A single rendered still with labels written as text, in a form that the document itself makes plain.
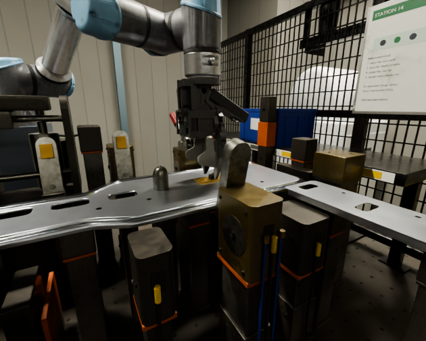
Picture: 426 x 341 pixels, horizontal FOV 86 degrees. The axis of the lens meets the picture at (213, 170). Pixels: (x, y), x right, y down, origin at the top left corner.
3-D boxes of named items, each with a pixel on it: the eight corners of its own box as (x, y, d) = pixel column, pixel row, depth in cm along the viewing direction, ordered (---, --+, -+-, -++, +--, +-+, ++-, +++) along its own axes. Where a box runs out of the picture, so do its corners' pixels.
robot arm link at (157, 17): (120, 9, 47) (155, -6, 41) (161, 25, 56) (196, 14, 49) (124, 52, 49) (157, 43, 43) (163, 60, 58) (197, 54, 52)
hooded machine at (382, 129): (372, 225, 234) (404, 64, 194) (330, 243, 204) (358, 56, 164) (309, 199, 299) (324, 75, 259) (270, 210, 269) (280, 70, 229)
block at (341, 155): (324, 294, 59) (345, 157, 50) (299, 275, 66) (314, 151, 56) (343, 283, 63) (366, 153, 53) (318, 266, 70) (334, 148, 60)
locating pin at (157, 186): (156, 199, 47) (154, 168, 45) (152, 194, 50) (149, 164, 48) (171, 196, 48) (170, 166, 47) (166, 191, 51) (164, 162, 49)
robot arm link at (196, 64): (209, 60, 51) (230, 53, 44) (209, 82, 53) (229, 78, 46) (178, 57, 48) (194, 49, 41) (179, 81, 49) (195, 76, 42)
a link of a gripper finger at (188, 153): (182, 171, 56) (183, 134, 52) (204, 168, 59) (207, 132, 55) (187, 176, 54) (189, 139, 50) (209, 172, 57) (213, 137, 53)
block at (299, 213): (301, 372, 42) (320, 234, 35) (259, 321, 52) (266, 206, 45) (326, 352, 46) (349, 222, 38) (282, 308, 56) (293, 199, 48)
